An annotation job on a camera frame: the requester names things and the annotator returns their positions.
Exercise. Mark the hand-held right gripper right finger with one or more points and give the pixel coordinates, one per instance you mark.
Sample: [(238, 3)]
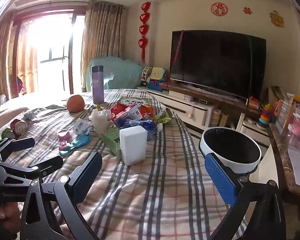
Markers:
[(220, 177)]

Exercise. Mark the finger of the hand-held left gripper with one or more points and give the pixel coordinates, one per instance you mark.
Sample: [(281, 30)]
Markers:
[(50, 162), (20, 143)]

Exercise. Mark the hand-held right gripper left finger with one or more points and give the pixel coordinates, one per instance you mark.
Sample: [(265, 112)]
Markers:
[(88, 172)]

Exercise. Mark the white-rimmed trash bin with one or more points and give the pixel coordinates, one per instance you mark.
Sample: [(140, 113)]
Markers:
[(230, 150)]

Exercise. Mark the white plastic bag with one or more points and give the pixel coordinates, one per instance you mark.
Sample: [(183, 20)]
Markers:
[(101, 121)]

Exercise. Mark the yellow snack wrapper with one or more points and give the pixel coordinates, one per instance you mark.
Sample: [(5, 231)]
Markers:
[(97, 108)]

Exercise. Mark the red snack packet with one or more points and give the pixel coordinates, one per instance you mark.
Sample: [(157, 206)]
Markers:
[(118, 110)]

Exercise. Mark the red cardboard carton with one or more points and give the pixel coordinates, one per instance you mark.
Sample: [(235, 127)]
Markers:
[(133, 113)]

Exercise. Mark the person's left hand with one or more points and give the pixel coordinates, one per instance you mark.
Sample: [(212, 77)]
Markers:
[(2, 215)]

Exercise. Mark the crumpled silver foil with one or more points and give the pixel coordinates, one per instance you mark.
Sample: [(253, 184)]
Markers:
[(30, 116)]

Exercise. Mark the pink plastic toy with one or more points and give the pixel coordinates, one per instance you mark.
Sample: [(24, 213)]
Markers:
[(64, 135)]

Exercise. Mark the green drink carton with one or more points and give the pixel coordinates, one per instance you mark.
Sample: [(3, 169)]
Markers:
[(112, 142)]

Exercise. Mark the white label packet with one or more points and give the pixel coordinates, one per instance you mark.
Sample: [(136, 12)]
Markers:
[(81, 127)]

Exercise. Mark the white foam block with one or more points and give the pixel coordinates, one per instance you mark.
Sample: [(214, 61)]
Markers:
[(133, 146)]

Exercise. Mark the wooden jars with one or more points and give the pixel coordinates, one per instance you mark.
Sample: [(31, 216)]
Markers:
[(220, 118)]

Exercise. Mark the round orange fruit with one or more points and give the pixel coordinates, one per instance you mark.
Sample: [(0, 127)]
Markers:
[(75, 103)]

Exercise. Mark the blue plastic bag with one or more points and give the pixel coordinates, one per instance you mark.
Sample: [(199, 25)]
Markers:
[(137, 126)]

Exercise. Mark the marble counter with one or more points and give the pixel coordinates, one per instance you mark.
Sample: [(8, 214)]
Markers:
[(290, 190)]

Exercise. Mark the white tv stand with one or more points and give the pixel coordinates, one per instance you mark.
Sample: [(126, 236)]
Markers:
[(190, 110)]

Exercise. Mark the white paper notebook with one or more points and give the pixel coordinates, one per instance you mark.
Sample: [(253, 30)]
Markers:
[(298, 167)]

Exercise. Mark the green spouted pouch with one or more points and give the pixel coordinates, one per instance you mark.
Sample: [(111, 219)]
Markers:
[(163, 117)]

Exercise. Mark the orange toy phone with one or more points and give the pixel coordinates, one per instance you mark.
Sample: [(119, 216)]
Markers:
[(255, 103)]

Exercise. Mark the orange-red snack wrapper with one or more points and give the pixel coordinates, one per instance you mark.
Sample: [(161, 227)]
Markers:
[(147, 112)]

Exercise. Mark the beige curtain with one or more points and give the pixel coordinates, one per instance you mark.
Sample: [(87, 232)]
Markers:
[(0, 60), (103, 45)]

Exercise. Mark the purple water bottle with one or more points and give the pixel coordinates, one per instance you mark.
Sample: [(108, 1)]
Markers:
[(97, 85)]

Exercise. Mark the orange mesh toy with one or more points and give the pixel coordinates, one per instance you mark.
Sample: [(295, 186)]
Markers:
[(278, 110)]

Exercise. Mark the balcony glass door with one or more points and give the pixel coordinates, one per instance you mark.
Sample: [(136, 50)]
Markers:
[(52, 55)]

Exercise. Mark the blue toy block set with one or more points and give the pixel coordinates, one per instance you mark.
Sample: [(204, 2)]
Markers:
[(155, 86)]

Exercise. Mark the ferris wheel toy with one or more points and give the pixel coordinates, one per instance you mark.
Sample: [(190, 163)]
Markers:
[(146, 75)]

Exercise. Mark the black television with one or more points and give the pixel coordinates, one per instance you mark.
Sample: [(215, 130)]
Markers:
[(217, 62)]

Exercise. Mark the gold wall decal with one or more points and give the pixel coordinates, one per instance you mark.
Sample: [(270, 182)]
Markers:
[(277, 18)]

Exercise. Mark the round red wall decal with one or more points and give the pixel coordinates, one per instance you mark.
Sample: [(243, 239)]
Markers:
[(219, 8)]

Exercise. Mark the small red wall decal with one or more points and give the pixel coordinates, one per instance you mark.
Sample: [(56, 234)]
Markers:
[(247, 10)]

